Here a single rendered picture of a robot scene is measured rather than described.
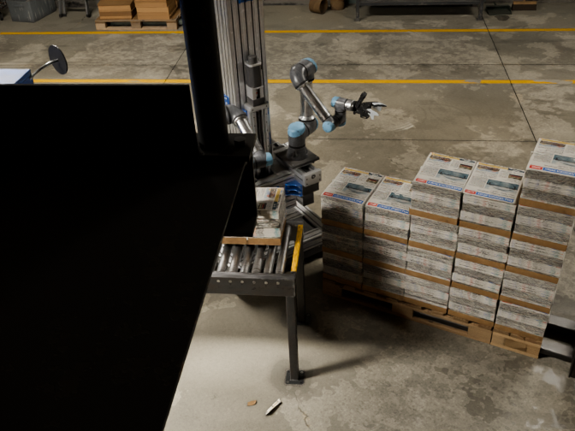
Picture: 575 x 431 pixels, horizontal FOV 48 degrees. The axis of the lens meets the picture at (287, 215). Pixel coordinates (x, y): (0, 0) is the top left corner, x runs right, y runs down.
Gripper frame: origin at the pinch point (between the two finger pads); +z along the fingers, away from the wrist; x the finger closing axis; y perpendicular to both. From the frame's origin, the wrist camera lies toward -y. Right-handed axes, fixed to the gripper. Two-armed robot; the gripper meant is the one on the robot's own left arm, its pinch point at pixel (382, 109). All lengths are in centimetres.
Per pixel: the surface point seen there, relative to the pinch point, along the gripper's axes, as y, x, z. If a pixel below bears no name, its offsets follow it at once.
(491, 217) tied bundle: 23, 44, 87
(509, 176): 15, 15, 87
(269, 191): 8, 89, -29
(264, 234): 19, 113, -18
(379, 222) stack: 45, 52, 22
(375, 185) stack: 37.1, 29.7, 8.9
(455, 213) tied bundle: 26, 45, 67
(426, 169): 13, 30, 43
